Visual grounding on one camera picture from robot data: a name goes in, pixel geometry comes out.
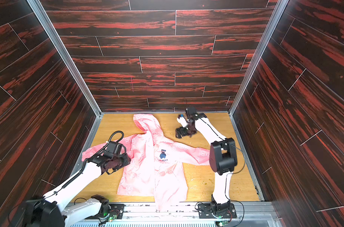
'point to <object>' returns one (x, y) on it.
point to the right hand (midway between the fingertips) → (185, 133)
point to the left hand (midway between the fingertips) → (131, 160)
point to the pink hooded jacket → (158, 167)
